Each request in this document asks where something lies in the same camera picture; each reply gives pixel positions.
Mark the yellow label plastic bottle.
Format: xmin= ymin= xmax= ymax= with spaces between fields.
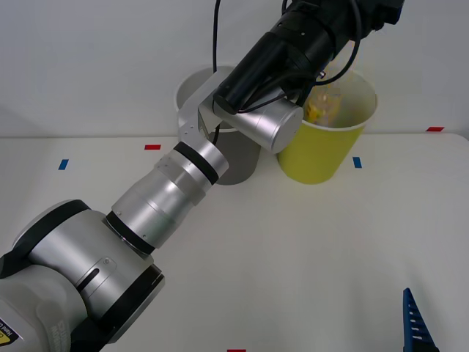
xmin=306 ymin=69 xmax=355 ymax=125

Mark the grey plastic waste bin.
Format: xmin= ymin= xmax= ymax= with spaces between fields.
xmin=174 ymin=65 xmax=263 ymax=186

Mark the yellow-green plastic waste bin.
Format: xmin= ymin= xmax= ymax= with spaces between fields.
xmin=276 ymin=69 xmax=378 ymax=185

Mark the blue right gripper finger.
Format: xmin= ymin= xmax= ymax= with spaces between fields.
xmin=402 ymin=287 xmax=440 ymax=352

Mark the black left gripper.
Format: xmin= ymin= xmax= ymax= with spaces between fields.
xmin=331 ymin=0 xmax=406 ymax=51

